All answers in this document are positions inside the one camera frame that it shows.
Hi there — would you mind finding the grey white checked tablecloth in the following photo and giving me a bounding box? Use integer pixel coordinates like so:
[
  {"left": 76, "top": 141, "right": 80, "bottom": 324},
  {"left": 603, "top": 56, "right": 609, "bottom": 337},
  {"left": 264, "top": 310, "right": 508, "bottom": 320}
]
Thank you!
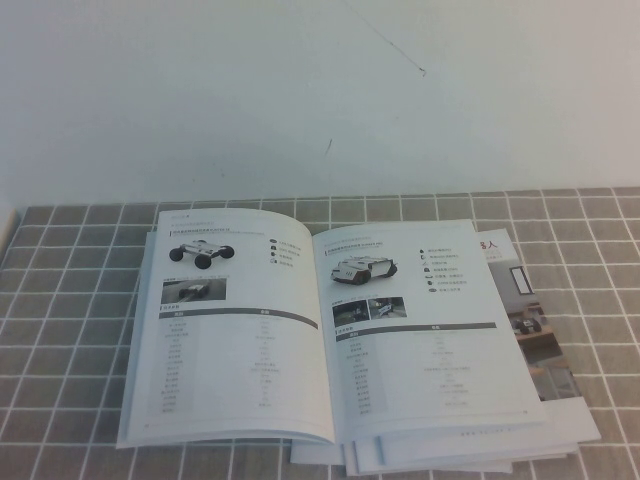
[{"left": 0, "top": 187, "right": 640, "bottom": 480}]

